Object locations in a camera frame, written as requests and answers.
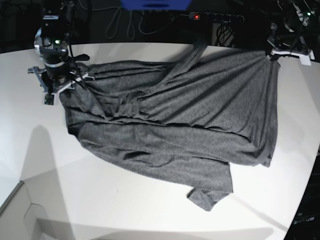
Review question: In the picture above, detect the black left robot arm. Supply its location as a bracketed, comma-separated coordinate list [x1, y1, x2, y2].
[266, 0, 320, 66]

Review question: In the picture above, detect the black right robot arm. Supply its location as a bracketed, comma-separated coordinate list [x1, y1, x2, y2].
[27, 0, 95, 106]

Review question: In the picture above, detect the grey t-shirt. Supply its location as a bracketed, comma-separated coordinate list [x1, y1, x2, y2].
[59, 38, 280, 211]

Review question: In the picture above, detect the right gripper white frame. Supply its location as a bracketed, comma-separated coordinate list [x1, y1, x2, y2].
[27, 66, 95, 106]

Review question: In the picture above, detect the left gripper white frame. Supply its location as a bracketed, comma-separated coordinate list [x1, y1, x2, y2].
[266, 35, 315, 66]

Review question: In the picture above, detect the black power strip red light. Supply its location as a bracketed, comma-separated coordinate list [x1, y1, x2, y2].
[188, 11, 245, 23]

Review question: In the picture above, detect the bundle of black cables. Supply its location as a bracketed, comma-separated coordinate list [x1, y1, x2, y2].
[214, 20, 237, 48]

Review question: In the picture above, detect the blue box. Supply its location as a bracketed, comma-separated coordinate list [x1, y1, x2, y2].
[121, 0, 191, 11]

